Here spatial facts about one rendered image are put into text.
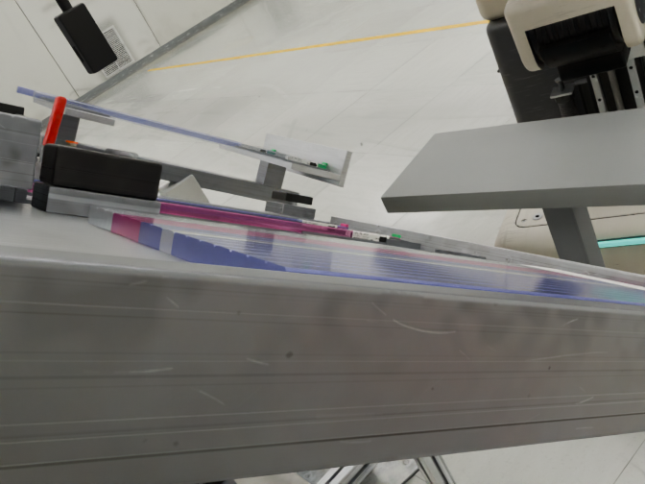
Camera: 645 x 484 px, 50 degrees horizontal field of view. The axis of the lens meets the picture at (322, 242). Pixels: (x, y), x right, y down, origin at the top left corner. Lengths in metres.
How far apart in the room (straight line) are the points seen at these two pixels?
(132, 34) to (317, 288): 8.71
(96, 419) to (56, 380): 0.02
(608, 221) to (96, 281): 1.51
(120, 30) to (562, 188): 7.95
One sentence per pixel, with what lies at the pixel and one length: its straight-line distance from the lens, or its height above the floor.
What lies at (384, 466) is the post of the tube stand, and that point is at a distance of 1.67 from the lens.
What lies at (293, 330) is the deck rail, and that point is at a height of 1.08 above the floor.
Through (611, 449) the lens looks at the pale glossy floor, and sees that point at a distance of 1.55.
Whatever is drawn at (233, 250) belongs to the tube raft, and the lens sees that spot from 0.29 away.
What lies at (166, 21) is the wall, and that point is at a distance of 9.08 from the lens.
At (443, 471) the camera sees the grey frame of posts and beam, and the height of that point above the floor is 0.13.
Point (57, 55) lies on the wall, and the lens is 8.59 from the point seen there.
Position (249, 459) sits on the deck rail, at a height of 1.05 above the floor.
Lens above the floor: 1.19
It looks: 27 degrees down
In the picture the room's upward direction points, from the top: 28 degrees counter-clockwise
